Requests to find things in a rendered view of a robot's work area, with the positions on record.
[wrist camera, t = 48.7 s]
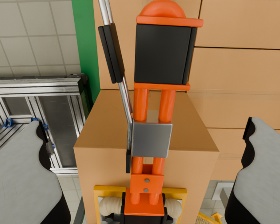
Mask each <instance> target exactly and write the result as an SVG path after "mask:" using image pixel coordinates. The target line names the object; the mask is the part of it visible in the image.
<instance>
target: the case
mask: <svg viewBox="0 0 280 224"><path fill-rule="evenodd" d="M160 98H161V92H149V95H148V110H159V109H160ZM172 123H173V127H172V134H171V140H170V145H169V151H168V157H167V158H165V163H164V170H163V175H164V181H163V187H162V188H182V189H187V192H188V195H187V199H186V202H185V205H184V209H183V213H182V216H181V219H180V223H179V224H195V222H196V219H197V216H198V213H199V210H200V207H201V205H202V202H203V199H204V196H205V193H206V190H207V188H208V184H209V181H210V179H211V176H212V173H213V170H214V167H215V165H216V162H217V159H218V156H219V153H220V151H219V149H218V148H217V146H216V144H215V142H214V141H213V139H212V137H211V135H210V134H209V132H208V130H207V128H206V127H205V125H204V123H203V121H202V119H201V117H200V116H199V114H198V112H197V110H196V109H195V107H194V105H193V103H192V102H191V100H190V98H189V96H188V95H187V93H179V92H176V97H175V103H174V108H173V114H172ZM127 132H128V123H127V119H126V115H125V111H124V106H123V102H122V98H121V94H120V91H119V90H101V91H100V93H99V95H98V97H97V99H96V101H95V103H94V105H93V107H92V109H91V111H90V113H89V116H88V118H87V120H86V122H85V124H84V126H83V128H82V130H81V132H80V135H79V137H78V139H77V141H76V143H75V145H74V147H73V148H74V153H75V159H76V165H77V170H78V175H79V180H80V187H81V192H82V197H83V202H84V209H85V213H86V218H87V223H88V224H97V220H96V209H95V201H94V193H93V189H94V186H120V187H126V188H130V179H131V172H130V173H126V151H127ZM130 171H131V168H130Z"/></svg>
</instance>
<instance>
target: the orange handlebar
mask: <svg viewBox="0 0 280 224"><path fill-rule="evenodd" d="M139 15H141V16H162V17H177V18H187V17H186V15H185V13H184V11H183V8H181V7H180V5H179V4H177V3H176V2H175V1H172V0H153V1H151V2H150V3H148V4H147V5H145V6H144V8H143V9H142V11H141V12H140V14H139ZM148 95H149V89H146V88H134V101H133V119H135V120H138V121H143V120H145V119H147V111H148ZM175 97H176V90H164V89H162V91H161V98H160V109H159V116H158V118H159V120H161V121H163V122H169V121H171V120H172V114H173V108H174V103H175ZM143 159H144V157H134V156H132V158H131V179H130V202H131V203H132V204H138V203H139V202H140V193H149V199H148V201H149V203H150V204H151V205H156V204H158V200H159V195H160V194H161V192H162V187H163V181H164V175H163V170H164V163H165V158H156V157H154V158H153V164H143Z"/></svg>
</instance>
